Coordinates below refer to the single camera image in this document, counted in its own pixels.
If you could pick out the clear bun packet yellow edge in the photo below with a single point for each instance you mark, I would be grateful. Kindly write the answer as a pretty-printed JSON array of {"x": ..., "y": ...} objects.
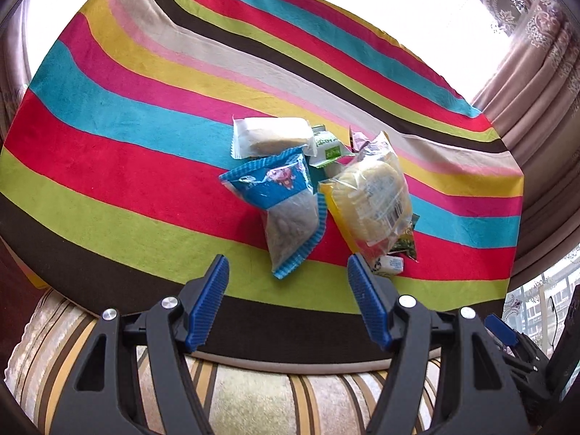
[{"x": 367, "y": 199}]

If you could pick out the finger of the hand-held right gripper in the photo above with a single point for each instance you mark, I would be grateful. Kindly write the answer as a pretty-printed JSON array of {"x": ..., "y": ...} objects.
[{"x": 500, "y": 330}]

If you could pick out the colourful striped blanket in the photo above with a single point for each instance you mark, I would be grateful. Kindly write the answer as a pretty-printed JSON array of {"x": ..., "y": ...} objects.
[{"x": 136, "y": 99}]

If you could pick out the beige striped sofa cushion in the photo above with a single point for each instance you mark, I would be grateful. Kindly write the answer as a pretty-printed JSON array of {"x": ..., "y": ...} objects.
[{"x": 253, "y": 398}]

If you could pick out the white packet green print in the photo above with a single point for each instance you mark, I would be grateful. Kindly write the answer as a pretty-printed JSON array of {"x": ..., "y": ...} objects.
[{"x": 327, "y": 147}]

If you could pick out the brown curtain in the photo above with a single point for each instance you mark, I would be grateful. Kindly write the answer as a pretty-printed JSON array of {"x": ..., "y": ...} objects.
[{"x": 543, "y": 122}]

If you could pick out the blue cartoon snack packet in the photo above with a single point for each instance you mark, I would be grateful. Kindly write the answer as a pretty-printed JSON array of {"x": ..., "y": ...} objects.
[{"x": 290, "y": 222}]

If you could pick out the small white snack packet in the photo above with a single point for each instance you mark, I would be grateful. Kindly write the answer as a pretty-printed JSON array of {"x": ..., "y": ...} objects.
[{"x": 389, "y": 265}]

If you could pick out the dark green snack packet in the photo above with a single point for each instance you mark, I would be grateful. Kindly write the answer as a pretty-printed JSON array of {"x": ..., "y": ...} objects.
[{"x": 408, "y": 242}]

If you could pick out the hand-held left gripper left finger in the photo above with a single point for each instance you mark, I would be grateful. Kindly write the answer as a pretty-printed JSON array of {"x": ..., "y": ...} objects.
[{"x": 208, "y": 303}]

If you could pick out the pink snack packet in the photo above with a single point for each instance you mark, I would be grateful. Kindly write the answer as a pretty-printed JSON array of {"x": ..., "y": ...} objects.
[{"x": 360, "y": 141}]

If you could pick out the white cake packet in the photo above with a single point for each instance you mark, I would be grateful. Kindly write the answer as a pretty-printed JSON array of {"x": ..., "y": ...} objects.
[{"x": 272, "y": 138}]

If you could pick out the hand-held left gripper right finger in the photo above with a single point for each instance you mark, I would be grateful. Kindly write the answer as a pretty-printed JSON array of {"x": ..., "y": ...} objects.
[{"x": 367, "y": 303}]

